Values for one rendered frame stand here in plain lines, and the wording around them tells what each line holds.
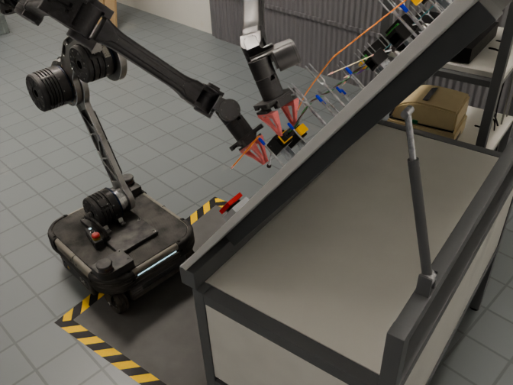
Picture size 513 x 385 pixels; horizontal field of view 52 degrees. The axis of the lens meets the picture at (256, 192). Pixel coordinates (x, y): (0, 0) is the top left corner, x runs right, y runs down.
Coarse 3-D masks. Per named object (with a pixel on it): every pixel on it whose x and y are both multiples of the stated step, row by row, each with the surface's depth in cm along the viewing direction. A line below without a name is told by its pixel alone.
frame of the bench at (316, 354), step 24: (384, 120) 221; (456, 144) 203; (504, 192) 177; (480, 240) 159; (456, 264) 151; (192, 288) 147; (216, 288) 147; (456, 288) 146; (480, 288) 230; (240, 312) 139; (432, 312) 137; (264, 336) 137; (288, 336) 132; (312, 360) 129; (336, 360) 126; (408, 360) 126; (216, 384) 169; (360, 384) 122
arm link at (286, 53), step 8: (248, 40) 134; (256, 40) 133; (288, 40) 133; (248, 48) 133; (256, 48) 133; (264, 48) 133; (272, 48) 133; (280, 48) 130; (288, 48) 130; (296, 48) 129; (280, 56) 130; (288, 56) 130; (296, 56) 130; (280, 64) 130; (288, 64) 131
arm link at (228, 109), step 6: (210, 84) 148; (216, 90) 148; (222, 96) 148; (216, 102) 141; (222, 102) 140; (228, 102) 141; (234, 102) 141; (198, 108) 148; (216, 108) 140; (222, 108) 141; (228, 108) 141; (234, 108) 141; (204, 114) 148; (210, 114) 148; (222, 114) 141; (228, 114) 141; (234, 114) 141; (228, 120) 142
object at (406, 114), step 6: (408, 108) 97; (414, 108) 98; (402, 114) 97; (408, 114) 96; (408, 120) 98; (408, 126) 98; (408, 132) 99; (408, 138) 100; (414, 138) 100; (408, 144) 100; (414, 144) 100; (408, 150) 101; (414, 150) 101; (414, 156) 101
